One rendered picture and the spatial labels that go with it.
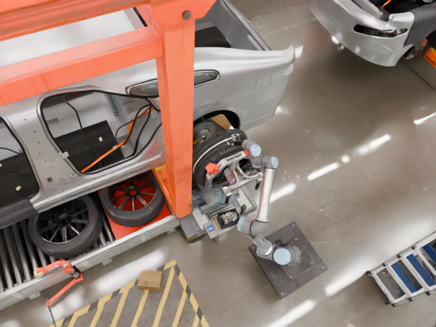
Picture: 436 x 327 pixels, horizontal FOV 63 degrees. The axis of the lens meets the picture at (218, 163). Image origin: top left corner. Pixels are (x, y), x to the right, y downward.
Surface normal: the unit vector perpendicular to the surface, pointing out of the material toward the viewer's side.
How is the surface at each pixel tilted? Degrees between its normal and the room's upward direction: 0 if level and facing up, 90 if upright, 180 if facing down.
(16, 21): 0
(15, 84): 90
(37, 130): 75
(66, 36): 9
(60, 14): 0
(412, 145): 0
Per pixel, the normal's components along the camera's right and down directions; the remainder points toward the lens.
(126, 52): 0.47, 0.77
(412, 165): 0.07, -0.52
